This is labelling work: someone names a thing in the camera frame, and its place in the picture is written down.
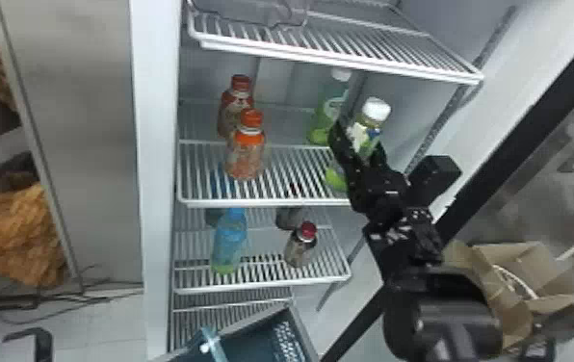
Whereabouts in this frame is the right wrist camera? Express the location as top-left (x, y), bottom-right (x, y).
top-left (405, 154), bottom-right (463, 210)

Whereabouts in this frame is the orange bottle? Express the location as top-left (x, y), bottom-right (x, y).
top-left (222, 108), bottom-right (268, 182)
top-left (216, 73), bottom-right (256, 141)

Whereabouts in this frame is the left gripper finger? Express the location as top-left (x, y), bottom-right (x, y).
top-left (2, 326), bottom-right (55, 362)

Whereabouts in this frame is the white fridge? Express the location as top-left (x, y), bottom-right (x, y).
top-left (0, 0), bottom-right (574, 361)

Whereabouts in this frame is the dark bottle with red cap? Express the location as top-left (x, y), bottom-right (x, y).
top-left (282, 220), bottom-right (319, 269)

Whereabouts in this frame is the blue bottle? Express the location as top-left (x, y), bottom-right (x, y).
top-left (209, 207), bottom-right (249, 275)

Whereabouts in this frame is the cardboard box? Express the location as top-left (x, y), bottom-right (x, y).
top-left (440, 239), bottom-right (574, 351)

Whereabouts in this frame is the clear box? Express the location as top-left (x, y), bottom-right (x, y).
top-left (190, 0), bottom-right (315, 29)

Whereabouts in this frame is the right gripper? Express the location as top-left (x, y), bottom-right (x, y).
top-left (326, 119), bottom-right (420, 235)

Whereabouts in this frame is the blue basket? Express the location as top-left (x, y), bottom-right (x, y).
top-left (157, 302), bottom-right (320, 362)

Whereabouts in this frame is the black cable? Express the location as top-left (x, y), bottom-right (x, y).
top-left (0, 262), bottom-right (144, 349)

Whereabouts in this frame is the green bottle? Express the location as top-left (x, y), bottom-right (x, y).
top-left (306, 67), bottom-right (353, 147)
top-left (324, 96), bottom-right (392, 194)

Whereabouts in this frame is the fridge door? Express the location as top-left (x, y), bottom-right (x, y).
top-left (319, 14), bottom-right (574, 362)

